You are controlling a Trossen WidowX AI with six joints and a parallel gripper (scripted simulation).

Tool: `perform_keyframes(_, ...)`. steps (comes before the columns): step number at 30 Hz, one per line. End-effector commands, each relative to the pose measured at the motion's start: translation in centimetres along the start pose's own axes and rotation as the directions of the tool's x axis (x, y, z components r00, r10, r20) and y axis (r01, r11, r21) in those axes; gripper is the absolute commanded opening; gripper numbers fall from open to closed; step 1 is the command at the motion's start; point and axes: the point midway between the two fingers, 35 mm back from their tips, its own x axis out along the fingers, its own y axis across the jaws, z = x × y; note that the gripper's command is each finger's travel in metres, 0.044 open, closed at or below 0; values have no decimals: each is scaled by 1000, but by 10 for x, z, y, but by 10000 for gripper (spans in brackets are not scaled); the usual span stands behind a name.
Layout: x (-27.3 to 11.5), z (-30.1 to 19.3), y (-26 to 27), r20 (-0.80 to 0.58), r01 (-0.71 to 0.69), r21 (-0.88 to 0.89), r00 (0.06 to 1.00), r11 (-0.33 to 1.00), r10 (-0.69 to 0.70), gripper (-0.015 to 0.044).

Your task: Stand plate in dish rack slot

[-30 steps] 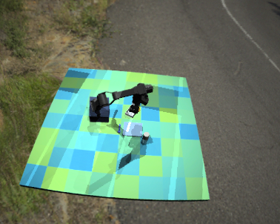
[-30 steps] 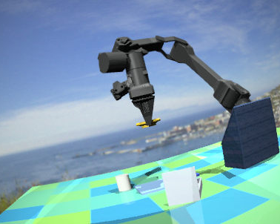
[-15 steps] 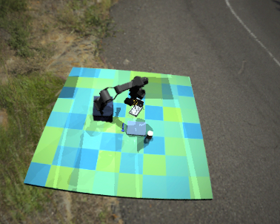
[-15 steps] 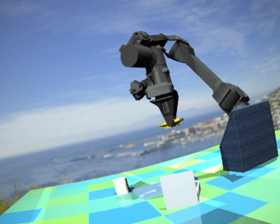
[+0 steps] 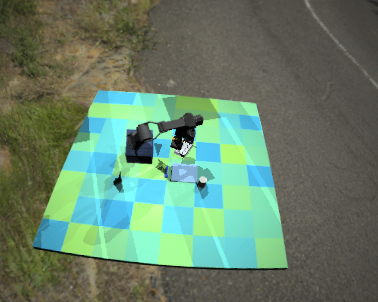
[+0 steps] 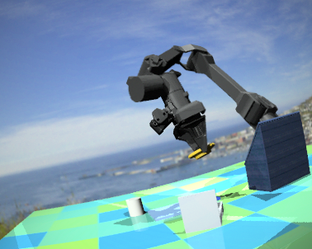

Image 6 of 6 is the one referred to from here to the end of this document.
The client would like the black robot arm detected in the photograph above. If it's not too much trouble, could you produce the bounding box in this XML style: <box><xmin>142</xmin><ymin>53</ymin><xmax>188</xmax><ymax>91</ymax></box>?
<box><xmin>126</xmin><ymin>45</ymin><xmax>278</xmax><ymax>135</ymax></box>

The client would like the yellow round plate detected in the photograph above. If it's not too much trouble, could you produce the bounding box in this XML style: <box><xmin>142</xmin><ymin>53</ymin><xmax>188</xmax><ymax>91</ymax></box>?
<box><xmin>188</xmin><ymin>143</ymin><xmax>215</xmax><ymax>160</ymax></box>

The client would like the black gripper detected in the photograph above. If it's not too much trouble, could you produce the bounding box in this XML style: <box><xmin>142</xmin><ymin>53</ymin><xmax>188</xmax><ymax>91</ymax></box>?
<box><xmin>163</xmin><ymin>90</ymin><xmax>208</xmax><ymax>153</ymax></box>

